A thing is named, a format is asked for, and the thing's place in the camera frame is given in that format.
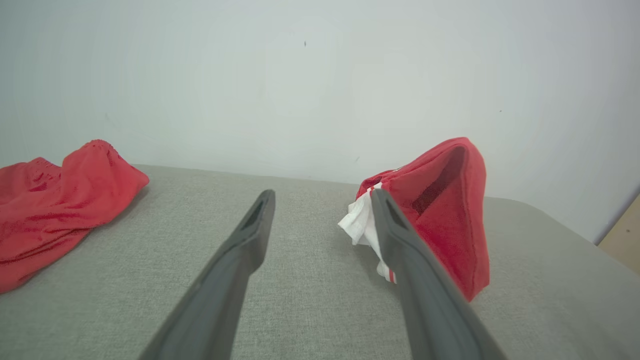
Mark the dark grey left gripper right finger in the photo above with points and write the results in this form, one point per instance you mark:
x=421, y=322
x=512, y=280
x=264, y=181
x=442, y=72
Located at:
x=430, y=310

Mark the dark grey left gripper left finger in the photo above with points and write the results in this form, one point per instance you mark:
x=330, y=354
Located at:
x=220, y=300

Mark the red Bulls 23 jersey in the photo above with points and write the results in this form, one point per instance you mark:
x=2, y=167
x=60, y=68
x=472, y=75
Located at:
x=450, y=235

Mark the red shorts with white trim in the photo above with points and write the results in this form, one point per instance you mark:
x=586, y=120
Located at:
x=50, y=210

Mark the light wooden board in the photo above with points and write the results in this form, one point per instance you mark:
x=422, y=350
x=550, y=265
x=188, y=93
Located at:
x=625, y=240

